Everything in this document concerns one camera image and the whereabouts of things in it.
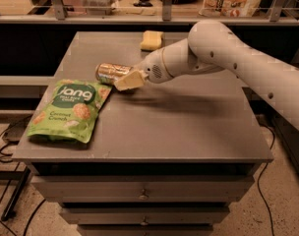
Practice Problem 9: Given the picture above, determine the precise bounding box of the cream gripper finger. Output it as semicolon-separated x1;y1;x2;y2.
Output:
114;70;148;91

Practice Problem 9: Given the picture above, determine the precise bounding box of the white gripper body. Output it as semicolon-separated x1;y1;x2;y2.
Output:
134;48;171;84

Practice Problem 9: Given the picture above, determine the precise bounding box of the orange soda can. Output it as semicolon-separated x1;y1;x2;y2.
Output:
95;63;132;85

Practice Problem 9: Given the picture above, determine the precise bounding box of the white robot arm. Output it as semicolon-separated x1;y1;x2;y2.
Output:
115;20;299;131

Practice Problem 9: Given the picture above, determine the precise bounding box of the green rice chip bag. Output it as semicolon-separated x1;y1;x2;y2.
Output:
28;79;112;144

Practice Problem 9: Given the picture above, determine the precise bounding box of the printed snack bag background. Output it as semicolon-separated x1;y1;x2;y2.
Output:
199;0;262;18

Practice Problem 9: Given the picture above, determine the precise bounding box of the yellow sponge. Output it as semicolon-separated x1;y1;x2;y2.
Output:
140;30;163;51

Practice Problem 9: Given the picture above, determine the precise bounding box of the grey drawer cabinet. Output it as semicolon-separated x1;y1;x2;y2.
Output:
12;30;274;236

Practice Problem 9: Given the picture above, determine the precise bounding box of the top drawer knob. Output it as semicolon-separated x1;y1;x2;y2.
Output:
139;189;150;201

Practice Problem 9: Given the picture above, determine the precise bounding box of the drawer knob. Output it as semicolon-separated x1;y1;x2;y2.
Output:
139;189;150;201
140;217;149;226

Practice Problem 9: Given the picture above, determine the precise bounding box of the black metal stand leg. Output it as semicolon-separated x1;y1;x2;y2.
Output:
1;167;30;221

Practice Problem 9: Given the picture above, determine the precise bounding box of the metal shelf rail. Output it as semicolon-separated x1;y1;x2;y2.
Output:
0;0;299;26

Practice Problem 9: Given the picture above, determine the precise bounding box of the black cables left floor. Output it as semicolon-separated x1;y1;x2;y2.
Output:
0;115;47;236

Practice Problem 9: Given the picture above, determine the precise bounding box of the black cable right floor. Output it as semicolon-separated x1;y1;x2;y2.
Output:
256;125;277;236

